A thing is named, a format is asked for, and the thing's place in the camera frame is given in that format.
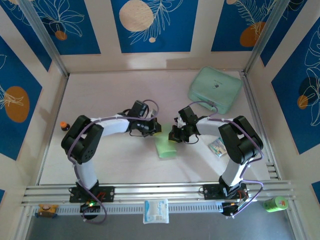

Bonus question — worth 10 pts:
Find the aluminium mounting rail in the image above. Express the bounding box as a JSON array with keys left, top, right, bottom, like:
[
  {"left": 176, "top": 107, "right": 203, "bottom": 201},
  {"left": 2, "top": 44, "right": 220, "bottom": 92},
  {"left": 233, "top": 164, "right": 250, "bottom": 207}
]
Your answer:
[{"left": 21, "top": 179, "right": 297, "bottom": 206}]

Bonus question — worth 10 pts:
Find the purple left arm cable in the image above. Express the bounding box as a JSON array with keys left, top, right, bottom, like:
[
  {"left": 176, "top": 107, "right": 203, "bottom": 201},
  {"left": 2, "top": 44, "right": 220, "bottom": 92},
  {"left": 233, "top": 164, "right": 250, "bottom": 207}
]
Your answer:
[{"left": 67, "top": 99, "right": 161, "bottom": 225}]

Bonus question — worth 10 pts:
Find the mint green zipper case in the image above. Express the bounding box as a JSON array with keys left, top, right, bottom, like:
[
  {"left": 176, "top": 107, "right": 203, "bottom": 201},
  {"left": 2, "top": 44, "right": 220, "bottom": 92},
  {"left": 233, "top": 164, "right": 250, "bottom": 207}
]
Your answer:
[{"left": 187, "top": 66, "right": 243, "bottom": 115}]

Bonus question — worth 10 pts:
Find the slotted grey cable duct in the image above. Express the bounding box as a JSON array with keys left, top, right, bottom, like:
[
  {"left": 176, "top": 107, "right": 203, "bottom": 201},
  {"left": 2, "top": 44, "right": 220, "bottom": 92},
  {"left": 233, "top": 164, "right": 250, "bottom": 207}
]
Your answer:
[{"left": 32, "top": 201, "right": 225, "bottom": 216}]

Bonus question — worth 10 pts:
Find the black electronics board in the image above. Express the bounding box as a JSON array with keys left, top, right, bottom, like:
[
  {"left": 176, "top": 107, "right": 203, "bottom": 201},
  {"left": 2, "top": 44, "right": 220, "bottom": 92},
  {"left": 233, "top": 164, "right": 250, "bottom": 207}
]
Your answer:
[
  {"left": 79, "top": 201, "right": 101, "bottom": 222},
  {"left": 221, "top": 201, "right": 248, "bottom": 218}
]

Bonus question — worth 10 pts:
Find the aluminium frame post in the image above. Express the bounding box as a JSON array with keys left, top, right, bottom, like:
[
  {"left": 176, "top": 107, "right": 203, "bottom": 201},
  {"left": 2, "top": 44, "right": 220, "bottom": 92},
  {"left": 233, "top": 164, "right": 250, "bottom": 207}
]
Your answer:
[
  {"left": 18, "top": 0, "right": 70, "bottom": 78},
  {"left": 243, "top": 0, "right": 294, "bottom": 76}
]

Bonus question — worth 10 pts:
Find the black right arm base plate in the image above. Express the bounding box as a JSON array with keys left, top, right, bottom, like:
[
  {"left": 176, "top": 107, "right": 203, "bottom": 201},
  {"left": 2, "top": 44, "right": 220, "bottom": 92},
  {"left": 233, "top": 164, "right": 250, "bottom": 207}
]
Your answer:
[{"left": 202, "top": 183, "right": 249, "bottom": 201}]

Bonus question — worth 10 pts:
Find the aluminium side rail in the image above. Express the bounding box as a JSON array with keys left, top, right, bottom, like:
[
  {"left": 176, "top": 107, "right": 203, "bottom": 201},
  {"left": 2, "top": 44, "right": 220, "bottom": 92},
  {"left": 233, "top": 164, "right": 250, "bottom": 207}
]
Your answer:
[{"left": 240, "top": 71, "right": 280, "bottom": 180}]

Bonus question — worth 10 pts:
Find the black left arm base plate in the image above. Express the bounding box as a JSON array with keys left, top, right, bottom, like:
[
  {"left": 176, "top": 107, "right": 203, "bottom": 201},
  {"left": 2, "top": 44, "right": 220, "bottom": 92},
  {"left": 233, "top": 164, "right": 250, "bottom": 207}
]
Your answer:
[{"left": 69, "top": 185, "right": 116, "bottom": 203}]

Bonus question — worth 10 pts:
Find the colourful snack packet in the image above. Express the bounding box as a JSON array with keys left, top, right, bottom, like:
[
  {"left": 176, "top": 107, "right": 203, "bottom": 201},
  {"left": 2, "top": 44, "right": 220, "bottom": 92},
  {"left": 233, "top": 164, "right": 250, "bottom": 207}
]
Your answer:
[{"left": 207, "top": 137, "right": 227, "bottom": 158}]

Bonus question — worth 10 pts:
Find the yellow toy car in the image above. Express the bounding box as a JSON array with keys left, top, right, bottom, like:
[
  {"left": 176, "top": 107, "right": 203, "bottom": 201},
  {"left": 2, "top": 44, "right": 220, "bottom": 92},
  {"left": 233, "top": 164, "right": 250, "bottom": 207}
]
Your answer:
[{"left": 37, "top": 203, "right": 59, "bottom": 219}]

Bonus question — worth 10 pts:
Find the white and blue tissue pack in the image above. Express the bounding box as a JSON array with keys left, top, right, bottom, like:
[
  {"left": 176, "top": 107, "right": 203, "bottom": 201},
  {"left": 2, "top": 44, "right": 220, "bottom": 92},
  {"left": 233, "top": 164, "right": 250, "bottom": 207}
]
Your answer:
[{"left": 142, "top": 199, "right": 170, "bottom": 225}]

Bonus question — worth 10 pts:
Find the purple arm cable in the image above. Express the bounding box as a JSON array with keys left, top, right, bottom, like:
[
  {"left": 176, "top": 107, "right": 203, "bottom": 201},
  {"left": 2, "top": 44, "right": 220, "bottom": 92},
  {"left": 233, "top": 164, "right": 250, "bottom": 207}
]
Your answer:
[
  {"left": 67, "top": 99, "right": 161, "bottom": 225},
  {"left": 186, "top": 100, "right": 265, "bottom": 218}
]

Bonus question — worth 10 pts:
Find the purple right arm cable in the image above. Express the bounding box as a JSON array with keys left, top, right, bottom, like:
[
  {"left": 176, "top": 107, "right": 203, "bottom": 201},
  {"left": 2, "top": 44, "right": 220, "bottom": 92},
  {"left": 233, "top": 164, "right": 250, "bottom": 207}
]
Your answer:
[{"left": 186, "top": 100, "right": 265, "bottom": 218}]

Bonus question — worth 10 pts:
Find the green can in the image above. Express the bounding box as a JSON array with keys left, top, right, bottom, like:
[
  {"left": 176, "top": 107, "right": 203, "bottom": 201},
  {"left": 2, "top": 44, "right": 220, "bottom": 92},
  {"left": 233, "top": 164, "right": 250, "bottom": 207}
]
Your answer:
[{"left": 262, "top": 196, "right": 289, "bottom": 213}]

